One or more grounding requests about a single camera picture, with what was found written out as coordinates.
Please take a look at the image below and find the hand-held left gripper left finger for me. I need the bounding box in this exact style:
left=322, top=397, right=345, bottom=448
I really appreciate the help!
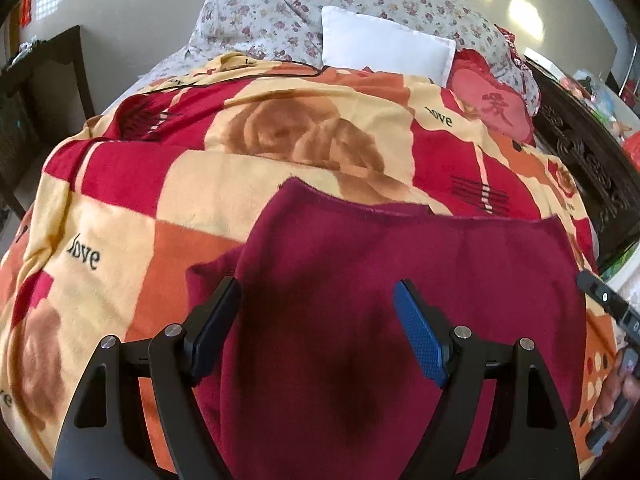
left=51, top=276, right=243, bottom=480

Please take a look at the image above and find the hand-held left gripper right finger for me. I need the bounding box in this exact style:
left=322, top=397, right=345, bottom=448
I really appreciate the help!
left=392, top=280, right=581, bottom=480

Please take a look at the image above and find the maroon fleece garment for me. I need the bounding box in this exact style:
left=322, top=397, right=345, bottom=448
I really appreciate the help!
left=185, top=177, right=588, bottom=480

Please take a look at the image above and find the person's right hand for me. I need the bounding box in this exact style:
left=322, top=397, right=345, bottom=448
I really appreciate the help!
left=591, top=347, right=640, bottom=423

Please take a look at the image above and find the dark carved wooden cabinet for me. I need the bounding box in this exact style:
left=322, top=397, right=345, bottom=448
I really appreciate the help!
left=522, top=57, right=640, bottom=266

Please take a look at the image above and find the printed red orange blanket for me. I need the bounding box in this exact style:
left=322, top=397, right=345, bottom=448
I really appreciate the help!
left=0, top=51, right=626, bottom=480

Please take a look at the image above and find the red plastic bag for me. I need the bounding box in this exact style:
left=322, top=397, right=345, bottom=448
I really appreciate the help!
left=622, top=132, right=640, bottom=171

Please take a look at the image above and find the pile of colourful packets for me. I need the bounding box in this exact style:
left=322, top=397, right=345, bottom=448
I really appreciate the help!
left=560, top=70, right=640, bottom=141

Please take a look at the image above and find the red heart-shaped cushion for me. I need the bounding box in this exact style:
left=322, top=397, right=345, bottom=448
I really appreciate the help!
left=446, top=49, right=537, bottom=146

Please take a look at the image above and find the red patterned cloth bundle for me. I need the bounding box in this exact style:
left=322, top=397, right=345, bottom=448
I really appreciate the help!
left=495, top=24, right=531, bottom=76

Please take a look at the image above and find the white pillow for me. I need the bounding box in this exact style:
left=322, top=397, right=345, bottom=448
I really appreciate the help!
left=320, top=6, right=457, bottom=86

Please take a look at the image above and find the dark wooden table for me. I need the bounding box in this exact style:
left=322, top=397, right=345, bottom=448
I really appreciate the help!
left=0, top=25, right=96, bottom=221

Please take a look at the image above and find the black cable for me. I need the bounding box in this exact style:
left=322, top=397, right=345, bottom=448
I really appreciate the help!
left=135, top=57, right=326, bottom=98

